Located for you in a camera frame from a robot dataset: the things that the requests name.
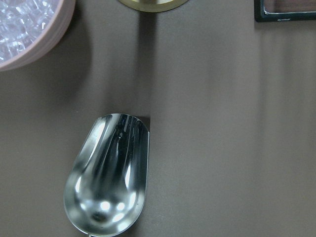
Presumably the pink bowl with ice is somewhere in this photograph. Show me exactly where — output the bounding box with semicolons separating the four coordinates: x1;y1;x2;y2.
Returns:
0;0;76;71

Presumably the black framed wooden tray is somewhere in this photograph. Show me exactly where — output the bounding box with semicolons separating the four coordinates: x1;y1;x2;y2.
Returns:
254;0;316;22

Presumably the steel scoop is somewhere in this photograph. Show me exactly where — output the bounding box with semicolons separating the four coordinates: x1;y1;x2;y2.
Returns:
63;114;150;237

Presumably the wooden stand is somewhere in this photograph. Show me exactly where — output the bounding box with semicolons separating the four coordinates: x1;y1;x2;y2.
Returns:
119;0;188;13

